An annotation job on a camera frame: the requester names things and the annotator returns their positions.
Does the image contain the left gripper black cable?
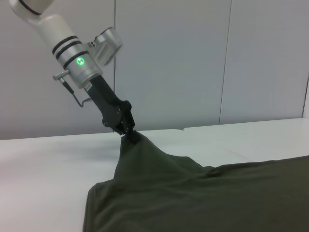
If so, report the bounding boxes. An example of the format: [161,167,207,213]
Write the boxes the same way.
[52,70,92,107]

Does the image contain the dark green t-shirt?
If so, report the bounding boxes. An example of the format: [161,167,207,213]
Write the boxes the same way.
[83,134,309,232]

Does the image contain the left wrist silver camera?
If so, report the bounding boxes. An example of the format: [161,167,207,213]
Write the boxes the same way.
[88,27,124,66]

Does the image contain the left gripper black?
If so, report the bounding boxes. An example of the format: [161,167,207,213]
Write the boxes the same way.
[84,75,140,145]

